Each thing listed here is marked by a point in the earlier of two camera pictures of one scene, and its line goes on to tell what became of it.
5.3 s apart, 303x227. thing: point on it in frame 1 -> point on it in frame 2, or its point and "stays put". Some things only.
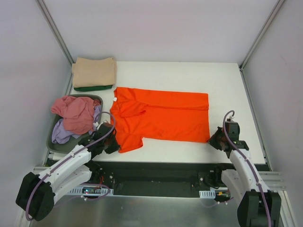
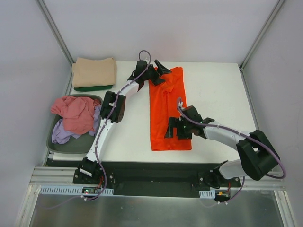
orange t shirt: x=136 y=114 -> x=163 y=106
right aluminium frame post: x=278 y=7 stays put
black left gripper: x=111 y=144 -> x=155 y=74
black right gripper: x=218 y=141 -> x=179 y=128
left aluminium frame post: x=43 y=9 stays put
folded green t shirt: x=96 y=88 stays put
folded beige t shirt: x=86 y=73 stays put
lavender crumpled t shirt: x=59 y=135 stays put
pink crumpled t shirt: x=77 y=112 stays put
